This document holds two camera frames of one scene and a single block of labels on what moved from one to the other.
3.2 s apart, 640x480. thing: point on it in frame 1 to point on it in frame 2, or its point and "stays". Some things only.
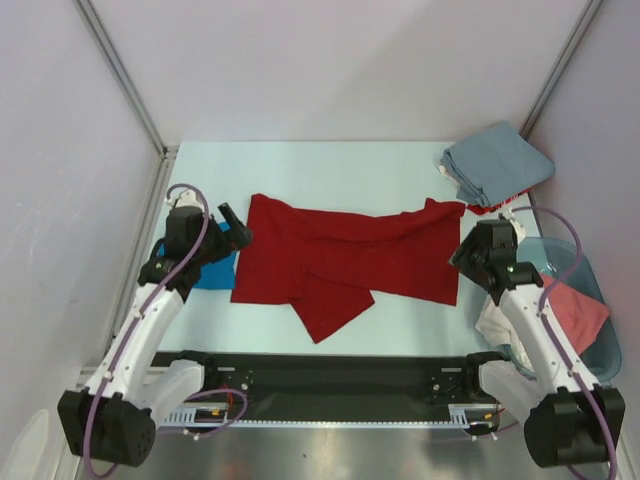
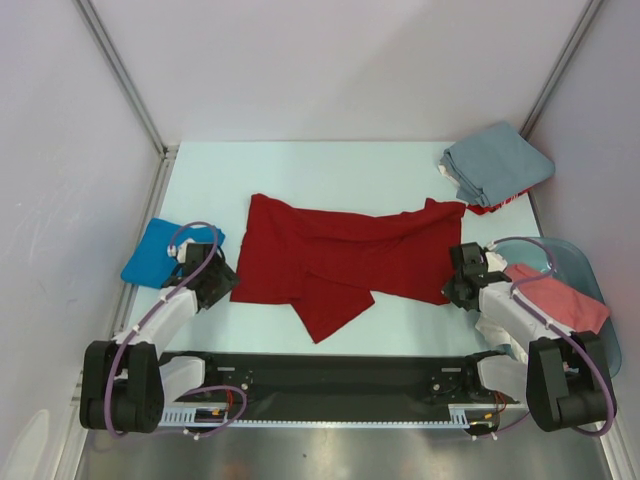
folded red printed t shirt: x=481 y=209 stays
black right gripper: x=470 y=255 to x=458 y=288
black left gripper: x=237 y=238 to x=228 y=279
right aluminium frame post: x=529 y=124 stays
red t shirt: x=329 y=264 stays
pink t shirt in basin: x=581 y=316 stays
